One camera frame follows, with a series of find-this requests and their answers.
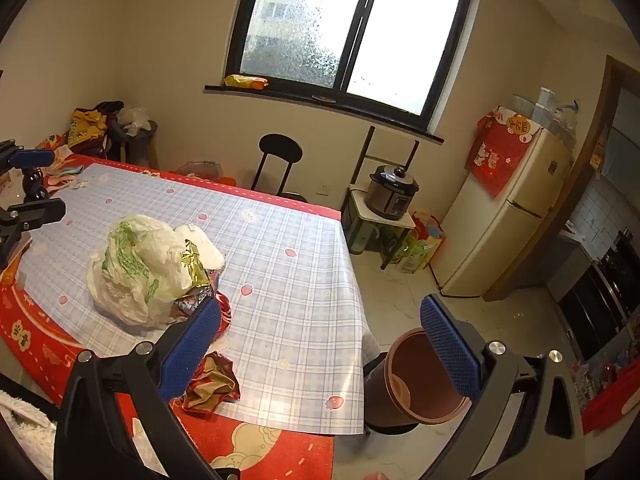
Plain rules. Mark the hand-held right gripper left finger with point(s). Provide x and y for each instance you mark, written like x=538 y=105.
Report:
x=192 y=347

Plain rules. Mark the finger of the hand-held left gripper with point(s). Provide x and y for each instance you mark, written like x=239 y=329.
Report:
x=35 y=210
x=31 y=158

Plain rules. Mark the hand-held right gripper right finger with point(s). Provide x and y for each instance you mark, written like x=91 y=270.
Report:
x=450 y=350

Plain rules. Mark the red gold wrapper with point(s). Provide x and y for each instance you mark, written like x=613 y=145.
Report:
x=215 y=380

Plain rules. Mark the brown plastic bin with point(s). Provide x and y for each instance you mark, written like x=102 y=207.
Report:
x=400 y=360

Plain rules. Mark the white plastic bag green print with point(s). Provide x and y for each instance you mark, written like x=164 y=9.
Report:
x=142 y=260

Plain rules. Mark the grey plaid cushioned chair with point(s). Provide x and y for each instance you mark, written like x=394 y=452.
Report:
x=374 y=352

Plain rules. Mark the red printed tablecloth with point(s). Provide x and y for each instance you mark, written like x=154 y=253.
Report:
x=45 y=330

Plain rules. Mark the colourful printed shopping bags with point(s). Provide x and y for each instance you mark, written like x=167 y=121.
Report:
x=422 y=247

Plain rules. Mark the crumpled white plastic bag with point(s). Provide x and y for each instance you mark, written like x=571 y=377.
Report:
x=132 y=117

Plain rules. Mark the dark round stool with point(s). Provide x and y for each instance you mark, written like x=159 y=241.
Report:
x=140 y=147

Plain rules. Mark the cream two-door fridge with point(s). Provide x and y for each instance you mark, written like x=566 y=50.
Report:
x=490 y=230

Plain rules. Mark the green jug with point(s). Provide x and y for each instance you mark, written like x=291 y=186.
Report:
x=357 y=235

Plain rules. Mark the black built-in oven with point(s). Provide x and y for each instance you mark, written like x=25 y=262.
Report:
x=600 y=300

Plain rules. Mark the black metal rack white shelf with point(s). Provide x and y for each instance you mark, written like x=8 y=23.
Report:
x=370 y=212

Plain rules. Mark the pile of packaged goods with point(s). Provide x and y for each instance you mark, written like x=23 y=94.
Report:
x=610 y=395

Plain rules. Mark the silver electric pressure cooker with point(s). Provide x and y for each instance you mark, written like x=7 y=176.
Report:
x=390 y=192

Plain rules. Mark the white fluffy cloth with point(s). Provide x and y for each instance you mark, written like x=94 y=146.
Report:
x=25 y=430

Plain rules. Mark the red printed fridge cloth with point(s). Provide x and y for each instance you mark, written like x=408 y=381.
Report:
x=500 y=155

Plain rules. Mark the black round-back chair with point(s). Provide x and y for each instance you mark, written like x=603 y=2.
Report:
x=280 y=147

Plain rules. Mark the yellow snack packet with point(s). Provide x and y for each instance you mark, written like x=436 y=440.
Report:
x=245 y=81

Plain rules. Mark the clear plastic containers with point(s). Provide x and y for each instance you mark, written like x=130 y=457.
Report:
x=565 y=122

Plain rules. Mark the tall white lidded container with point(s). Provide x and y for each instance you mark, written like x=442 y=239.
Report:
x=545 y=105

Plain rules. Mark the black framed window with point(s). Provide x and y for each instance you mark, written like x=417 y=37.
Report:
x=350 y=25

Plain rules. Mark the white wall socket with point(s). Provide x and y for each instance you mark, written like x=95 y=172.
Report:
x=323 y=191

